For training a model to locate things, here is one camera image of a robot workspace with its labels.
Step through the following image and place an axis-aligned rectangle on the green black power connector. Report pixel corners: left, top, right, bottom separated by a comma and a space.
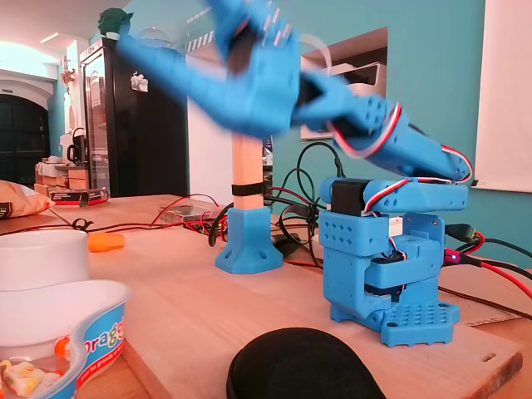
445, 224, 480, 244

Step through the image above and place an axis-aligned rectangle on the black kettle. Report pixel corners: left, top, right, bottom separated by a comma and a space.
66, 127, 89, 166

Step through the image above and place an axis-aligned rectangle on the red black flat box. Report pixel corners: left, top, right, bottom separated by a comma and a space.
47, 187, 111, 208

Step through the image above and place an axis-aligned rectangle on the black strap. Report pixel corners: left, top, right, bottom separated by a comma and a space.
231, 182, 264, 198

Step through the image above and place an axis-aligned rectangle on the translucent plastic candy tub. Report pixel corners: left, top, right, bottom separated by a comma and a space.
0, 279, 133, 399

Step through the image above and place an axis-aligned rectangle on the red white black servo cable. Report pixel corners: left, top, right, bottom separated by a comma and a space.
328, 102, 405, 160
361, 145, 475, 218

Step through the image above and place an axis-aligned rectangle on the orange printed part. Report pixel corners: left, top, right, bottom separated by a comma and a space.
87, 233, 126, 254

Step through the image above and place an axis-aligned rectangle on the blue printed post base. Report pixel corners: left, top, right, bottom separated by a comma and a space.
214, 207, 285, 276

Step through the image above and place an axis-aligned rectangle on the metal mesh power supply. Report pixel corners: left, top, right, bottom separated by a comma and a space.
157, 204, 222, 229

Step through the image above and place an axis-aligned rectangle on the red power wire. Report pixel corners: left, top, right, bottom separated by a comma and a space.
443, 232, 532, 300

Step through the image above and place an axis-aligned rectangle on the orange wrapped candy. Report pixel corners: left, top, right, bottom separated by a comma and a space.
53, 335, 71, 361

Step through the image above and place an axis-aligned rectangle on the dark arched door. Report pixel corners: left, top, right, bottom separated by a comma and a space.
0, 94, 52, 189

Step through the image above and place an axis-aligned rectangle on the black zip pouch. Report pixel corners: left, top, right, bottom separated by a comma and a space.
226, 328, 387, 399

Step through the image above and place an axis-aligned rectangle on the white mug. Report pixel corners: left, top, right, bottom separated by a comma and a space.
0, 229, 90, 293

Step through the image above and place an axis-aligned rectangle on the white office printer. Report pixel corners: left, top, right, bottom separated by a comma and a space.
299, 62, 388, 140

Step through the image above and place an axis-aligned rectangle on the black glass-door fridge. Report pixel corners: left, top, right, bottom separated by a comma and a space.
78, 37, 190, 199

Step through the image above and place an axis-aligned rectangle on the dark braided cable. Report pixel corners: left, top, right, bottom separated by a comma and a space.
437, 286, 532, 322

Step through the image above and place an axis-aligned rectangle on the thin red wire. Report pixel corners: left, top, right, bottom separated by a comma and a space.
0, 194, 218, 239

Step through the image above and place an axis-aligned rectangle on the beige snack bag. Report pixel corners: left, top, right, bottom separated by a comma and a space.
0, 180, 56, 220

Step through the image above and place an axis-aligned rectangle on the white wall board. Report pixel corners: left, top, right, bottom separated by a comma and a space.
471, 0, 532, 195

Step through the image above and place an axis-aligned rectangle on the white fridge sticker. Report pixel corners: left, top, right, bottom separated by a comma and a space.
130, 71, 151, 94

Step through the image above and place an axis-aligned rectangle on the thin black cable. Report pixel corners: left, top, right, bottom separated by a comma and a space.
456, 237, 532, 283

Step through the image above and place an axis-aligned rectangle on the white yellow wrapped candy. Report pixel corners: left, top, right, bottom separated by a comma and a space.
2, 360, 45, 396

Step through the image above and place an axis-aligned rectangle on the green Yoda head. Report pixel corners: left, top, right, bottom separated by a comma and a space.
97, 7, 136, 42

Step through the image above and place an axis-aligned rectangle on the clear glass dome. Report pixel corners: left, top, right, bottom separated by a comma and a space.
136, 27, 173, 50

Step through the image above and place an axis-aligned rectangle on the light wooden board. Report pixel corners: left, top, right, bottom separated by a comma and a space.
85, 226, 525, 399

